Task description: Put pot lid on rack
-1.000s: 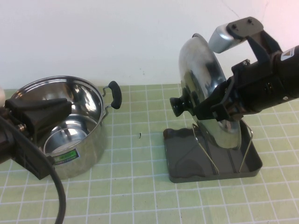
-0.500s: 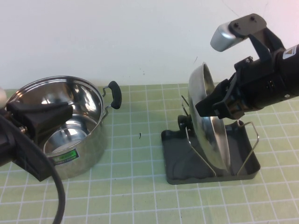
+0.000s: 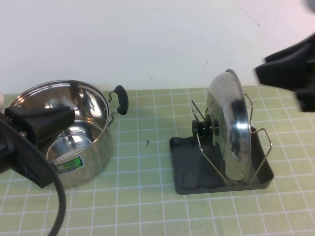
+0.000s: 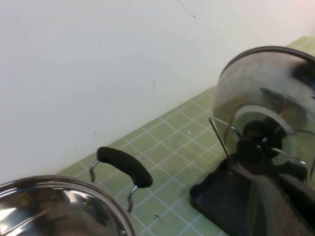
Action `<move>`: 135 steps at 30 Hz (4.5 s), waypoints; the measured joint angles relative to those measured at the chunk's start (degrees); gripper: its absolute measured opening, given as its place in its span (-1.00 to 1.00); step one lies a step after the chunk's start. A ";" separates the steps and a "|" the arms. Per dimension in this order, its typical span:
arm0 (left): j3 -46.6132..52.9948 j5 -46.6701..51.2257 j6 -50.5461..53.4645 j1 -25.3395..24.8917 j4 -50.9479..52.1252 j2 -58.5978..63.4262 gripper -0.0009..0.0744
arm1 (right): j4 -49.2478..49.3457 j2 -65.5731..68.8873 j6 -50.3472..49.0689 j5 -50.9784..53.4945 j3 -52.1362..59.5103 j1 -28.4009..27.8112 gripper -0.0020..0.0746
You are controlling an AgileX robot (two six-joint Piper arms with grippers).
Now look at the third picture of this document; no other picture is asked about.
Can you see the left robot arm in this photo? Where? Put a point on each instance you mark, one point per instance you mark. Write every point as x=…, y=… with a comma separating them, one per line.
x=32, y=169

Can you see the green checked tablecloth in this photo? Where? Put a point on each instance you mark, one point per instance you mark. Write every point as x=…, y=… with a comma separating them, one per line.
x=147, y=211

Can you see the stainless steel pot lid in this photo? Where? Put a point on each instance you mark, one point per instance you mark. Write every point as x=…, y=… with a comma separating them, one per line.
x=229, y=135

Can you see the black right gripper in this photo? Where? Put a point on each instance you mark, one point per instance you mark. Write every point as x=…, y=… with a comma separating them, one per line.
x=307, y=96

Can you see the small black debris fleck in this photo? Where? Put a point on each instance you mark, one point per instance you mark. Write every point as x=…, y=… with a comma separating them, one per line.
x=147, y=142

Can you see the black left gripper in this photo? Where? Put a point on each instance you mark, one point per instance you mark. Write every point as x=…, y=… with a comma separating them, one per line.
x=12, y=132

